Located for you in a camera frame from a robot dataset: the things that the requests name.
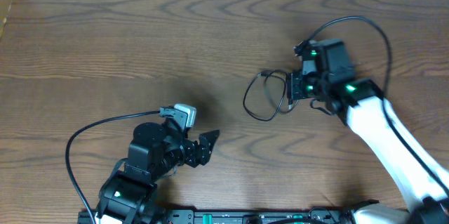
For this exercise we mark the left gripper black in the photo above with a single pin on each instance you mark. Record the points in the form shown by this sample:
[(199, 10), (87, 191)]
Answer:
[(196, 158)]

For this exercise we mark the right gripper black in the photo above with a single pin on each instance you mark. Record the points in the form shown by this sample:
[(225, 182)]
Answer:
[(294, 79)]

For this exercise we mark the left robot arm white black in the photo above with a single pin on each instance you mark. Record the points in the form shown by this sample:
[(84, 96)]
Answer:
[(128, 195)]

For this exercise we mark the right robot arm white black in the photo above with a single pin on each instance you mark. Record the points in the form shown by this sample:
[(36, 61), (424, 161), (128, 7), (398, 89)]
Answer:
[(327, 75)]

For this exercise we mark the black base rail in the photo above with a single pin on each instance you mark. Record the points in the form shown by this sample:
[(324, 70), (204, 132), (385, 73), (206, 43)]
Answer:
[(183, 216)]

